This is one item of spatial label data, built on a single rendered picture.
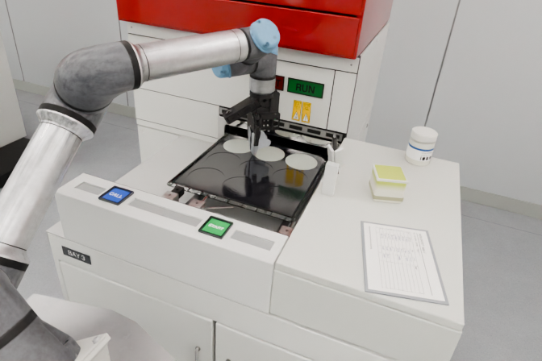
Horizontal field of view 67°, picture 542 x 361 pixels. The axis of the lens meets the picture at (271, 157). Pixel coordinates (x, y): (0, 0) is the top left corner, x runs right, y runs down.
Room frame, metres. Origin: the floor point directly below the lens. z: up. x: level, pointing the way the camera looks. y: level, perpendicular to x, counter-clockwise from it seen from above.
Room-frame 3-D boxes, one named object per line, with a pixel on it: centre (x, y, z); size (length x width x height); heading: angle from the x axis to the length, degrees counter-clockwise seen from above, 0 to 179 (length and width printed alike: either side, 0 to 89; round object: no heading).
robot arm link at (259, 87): (1.14, 0.04, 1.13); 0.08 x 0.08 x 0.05
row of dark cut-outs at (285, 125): (1.26, -0.01, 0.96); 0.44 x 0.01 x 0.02; 71
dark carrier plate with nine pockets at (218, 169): (1.05, 0.04, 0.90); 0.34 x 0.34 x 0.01; 71
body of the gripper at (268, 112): (1.14, 0.04, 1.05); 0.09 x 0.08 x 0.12; 112
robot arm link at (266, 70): (1.13, 0.04, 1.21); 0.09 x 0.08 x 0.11; 129
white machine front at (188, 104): (1.32, 0.15, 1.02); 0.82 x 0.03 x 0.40; 71
